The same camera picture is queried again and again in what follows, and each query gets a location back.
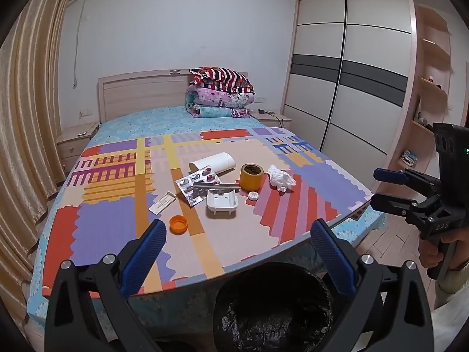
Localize flat white paper card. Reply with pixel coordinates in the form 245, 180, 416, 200
149, 191, 176, 214

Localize crumpled white tissue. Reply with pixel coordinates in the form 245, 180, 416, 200
267, 165, 296, 193

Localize wooden nightstand with power strip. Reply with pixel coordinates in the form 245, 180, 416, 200
251, 112, 293, 130

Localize pink floral folded blanket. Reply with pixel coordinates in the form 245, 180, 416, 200
185, 84, 254, 119

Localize small blister pack red capsules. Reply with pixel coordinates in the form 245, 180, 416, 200
200, 167, 221, 185

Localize striped folded blanket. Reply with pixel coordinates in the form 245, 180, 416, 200
188, 67, 255, 94

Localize white cardboard tube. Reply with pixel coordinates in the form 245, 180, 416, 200
189, 152, 235, 174

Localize person's right hand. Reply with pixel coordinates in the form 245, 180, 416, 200
419, 225, 469, 270

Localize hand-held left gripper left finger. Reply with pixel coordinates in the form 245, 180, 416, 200
44, 219, 167, 352

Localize yellow tape roll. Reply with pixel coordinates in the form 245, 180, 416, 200
240, 164, 264, 191

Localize orange bottle cap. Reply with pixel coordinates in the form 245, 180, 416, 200
169, 215, 188, 234

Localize silver metal strip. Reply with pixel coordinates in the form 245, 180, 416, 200
191, 181, 240, 193

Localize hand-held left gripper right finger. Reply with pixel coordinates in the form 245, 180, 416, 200
311, 219, 435, 352

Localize wooden nightstand with remote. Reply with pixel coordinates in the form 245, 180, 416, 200
56, 122, 100, 173

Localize trash bin with black bag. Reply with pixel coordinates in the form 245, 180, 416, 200
213, 262, 334, 352

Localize person's right forearm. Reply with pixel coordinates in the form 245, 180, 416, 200
434, 260, 469, 310

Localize beige curtain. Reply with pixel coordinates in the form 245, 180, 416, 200
0, 0, 85, 301

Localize white wall cable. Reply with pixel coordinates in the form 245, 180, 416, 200
72, 0, 86, 89

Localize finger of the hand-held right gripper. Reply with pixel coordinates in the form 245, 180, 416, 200
374, 168, 442, 195
371, 192, 446, 224

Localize wooden bed headboard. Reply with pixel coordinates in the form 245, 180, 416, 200
97, 69, 250, 123

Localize wooden corner shelf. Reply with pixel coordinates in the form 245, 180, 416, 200
381, 4, 453, 191

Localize white plastic box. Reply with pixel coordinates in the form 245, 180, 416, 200
206, 189, 239, 219

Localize sliding door wardrobe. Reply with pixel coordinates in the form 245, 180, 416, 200
280, 0, 416, 171

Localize large silver blister pack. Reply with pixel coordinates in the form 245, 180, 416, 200
175, 176, 206, 208

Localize colourful foam mat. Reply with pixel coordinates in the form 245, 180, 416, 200
42, 128, 374, 297

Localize bed with blue sheet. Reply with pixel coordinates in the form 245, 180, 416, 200
27, 106, 387, 338

